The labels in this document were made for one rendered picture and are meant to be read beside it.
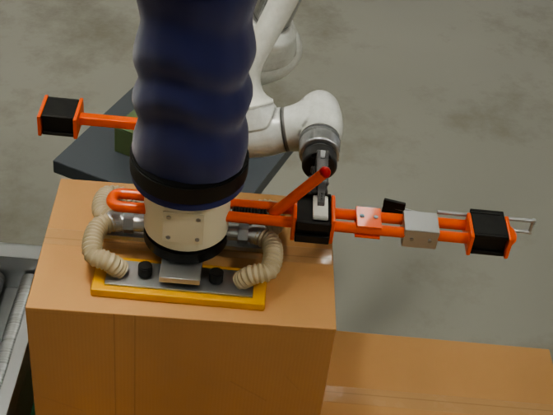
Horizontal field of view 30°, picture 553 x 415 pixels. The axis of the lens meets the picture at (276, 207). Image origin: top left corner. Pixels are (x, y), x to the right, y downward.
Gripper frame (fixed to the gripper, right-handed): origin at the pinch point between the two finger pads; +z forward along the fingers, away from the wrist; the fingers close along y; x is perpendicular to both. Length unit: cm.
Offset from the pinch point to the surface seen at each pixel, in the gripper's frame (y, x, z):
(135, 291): 11.0, 34.6, 14.5
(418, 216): -1.5, -19.7, -0.9
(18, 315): 52, 67, -16
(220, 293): 10.6, 18.2, 13.3
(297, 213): -1.7, 4.5, 1.7
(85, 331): 18, 44, 19
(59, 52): 104, 100, -221
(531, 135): 105, -99, -192
